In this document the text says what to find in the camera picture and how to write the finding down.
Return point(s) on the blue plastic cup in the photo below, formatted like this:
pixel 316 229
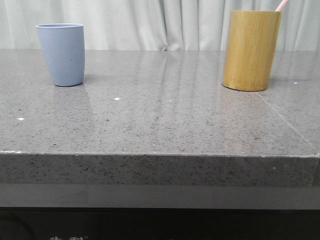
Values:
pixel 63 47

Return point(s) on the bamboo cylindrical holder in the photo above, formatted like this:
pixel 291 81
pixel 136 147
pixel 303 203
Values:
pixel 251 43

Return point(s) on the white curtain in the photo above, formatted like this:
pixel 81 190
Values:
pixel 131 25

